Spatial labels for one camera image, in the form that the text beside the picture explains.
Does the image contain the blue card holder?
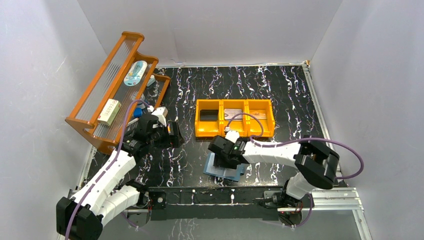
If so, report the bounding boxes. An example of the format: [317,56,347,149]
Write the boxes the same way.
[203,152,249,182]

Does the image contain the yellow three-compartment bin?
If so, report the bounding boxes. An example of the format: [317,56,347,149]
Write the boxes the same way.
[194,99,276,138]

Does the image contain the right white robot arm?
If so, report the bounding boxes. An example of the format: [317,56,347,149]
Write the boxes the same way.
[203,130,340,209]

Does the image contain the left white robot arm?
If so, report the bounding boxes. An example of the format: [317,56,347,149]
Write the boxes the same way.
[56,106,184,240]

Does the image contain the silver cards in bin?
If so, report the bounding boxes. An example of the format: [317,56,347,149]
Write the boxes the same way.
[223,108,243,121]

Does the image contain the white red small box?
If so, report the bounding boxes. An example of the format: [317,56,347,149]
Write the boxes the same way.
[97,98,122,127]

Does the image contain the orange wooden shelf rack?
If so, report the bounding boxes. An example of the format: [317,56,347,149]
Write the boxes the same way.
[65,31,171,154]

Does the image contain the small grey blue item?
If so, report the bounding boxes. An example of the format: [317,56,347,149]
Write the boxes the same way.
[146,75,156,87]

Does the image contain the light blue oval case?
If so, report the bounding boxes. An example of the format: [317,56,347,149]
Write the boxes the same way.
[123,60,148,87]

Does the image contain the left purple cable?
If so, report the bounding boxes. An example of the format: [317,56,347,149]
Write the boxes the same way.
[64,99,152,240]

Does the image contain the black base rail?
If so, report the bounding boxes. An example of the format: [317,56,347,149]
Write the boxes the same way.
[119,186,304,222]

